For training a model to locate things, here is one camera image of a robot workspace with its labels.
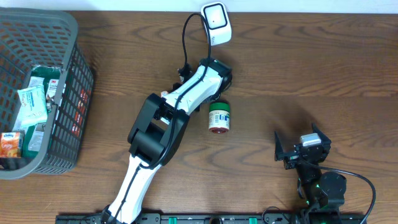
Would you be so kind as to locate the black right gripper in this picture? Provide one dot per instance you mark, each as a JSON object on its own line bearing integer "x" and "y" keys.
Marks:
{"x": 290, "y": 160}

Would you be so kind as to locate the green lid Knorr jar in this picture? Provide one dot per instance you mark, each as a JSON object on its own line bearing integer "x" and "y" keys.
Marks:
{"x": 219, "y": 118}

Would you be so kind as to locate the light teal wipes pack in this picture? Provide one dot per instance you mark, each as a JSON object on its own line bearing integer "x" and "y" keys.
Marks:
{"x": 33, "y": 106}

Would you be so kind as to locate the green 3M gloves pack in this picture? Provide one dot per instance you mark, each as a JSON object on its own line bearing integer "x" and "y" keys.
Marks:
{"x": 33, "y": 135}

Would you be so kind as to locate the orange Kleenex tissue box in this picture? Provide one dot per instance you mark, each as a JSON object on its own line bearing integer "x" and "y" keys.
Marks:
{"x": 11, "y": 144}

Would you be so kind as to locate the narrow orange tissue box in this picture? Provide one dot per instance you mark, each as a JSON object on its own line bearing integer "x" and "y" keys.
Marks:
{"x": 164, "y": 93}

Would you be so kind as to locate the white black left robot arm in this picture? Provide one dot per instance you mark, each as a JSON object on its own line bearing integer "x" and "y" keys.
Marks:
{"x": 158, "y": 131}

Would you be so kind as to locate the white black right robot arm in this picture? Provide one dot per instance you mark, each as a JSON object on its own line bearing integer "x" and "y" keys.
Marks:
{"x": 323, "y": 191}

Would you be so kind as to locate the white barcode scanner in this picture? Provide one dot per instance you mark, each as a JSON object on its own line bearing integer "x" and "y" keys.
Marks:
{"x": 219, "y": 25}

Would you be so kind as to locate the grey plastic shopping basket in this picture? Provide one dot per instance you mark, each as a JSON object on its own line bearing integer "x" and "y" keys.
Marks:
{"x": 48, "y": 38}

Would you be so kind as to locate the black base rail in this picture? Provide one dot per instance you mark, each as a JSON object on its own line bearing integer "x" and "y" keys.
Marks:
{"x": 272, "y": 217}

